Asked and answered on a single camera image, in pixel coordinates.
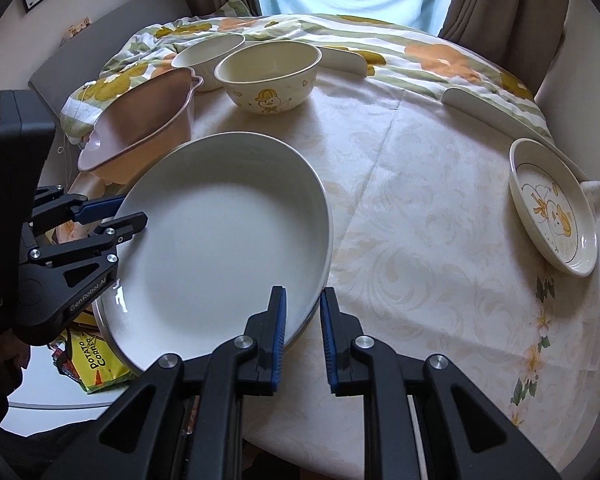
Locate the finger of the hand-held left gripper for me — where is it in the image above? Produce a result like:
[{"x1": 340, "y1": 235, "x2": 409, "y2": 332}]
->
[
  {"x1": 30, "y1": 185, "x2": 127, "y2": 234},
  {"x1": 22, "y1": 212, "x2": 149, "y2": 322}
]

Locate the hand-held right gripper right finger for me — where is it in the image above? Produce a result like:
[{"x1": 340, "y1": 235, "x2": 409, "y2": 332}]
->
[{"x1": 320, "y1": 287, "x2": 563, "y2": 480}]

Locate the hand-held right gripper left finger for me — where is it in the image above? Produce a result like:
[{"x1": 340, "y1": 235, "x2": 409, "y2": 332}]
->
[{"x1": 40, "y1": 286, "x2": 288, "y2": 480}]

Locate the large white plate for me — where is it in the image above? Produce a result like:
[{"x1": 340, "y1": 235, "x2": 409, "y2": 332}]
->
[{"x1": 92, "y1": 131, "x2": 333, "y2": 376}]

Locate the pale pink plate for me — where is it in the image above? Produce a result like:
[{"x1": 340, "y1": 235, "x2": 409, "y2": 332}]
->
[{"x1": 76, "y1": 66, "x2": 204, "y2": 181}]

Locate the plain white bowl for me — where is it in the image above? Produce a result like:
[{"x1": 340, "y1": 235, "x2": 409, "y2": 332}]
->
[{"x1": 171, "y1": 34, "x2": 246, "y2": 92}]

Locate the cream bowl with duck print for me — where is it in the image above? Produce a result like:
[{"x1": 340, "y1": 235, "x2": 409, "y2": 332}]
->
[{"x1": 214, "y1": 41, "x2": 323, "y2": 116}]

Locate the yellow snack bag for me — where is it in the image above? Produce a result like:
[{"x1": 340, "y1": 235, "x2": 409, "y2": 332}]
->
[{"x1": 50, "y1": 310, "x2": 137, "y2": 396}]

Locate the cream patterned tablecloth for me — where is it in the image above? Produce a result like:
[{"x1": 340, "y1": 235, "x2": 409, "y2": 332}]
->
[{"x1": 180, "y1": 67, "x2": 600, "y2": 480}]

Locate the grey cushion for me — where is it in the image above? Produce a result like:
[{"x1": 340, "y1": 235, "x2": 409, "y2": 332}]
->
[{"x1": 27, "y1": 0, "x2": 191, "y2": 126}]

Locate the person's black clothing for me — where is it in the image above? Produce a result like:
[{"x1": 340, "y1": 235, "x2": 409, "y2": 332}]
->
[{"x1": 0, "y1": 330, "x2": 146, "y2": 480}]

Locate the small plate with duck print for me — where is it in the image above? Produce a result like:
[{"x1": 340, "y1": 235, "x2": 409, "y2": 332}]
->
[{"x1": 509, "y1": 138, "x2": 599, "y2": 278}]

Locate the floral quilt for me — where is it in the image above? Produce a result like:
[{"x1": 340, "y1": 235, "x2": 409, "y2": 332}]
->
[{"x1": 60, "y1": 12, "x2": 556, "y2": 146}]

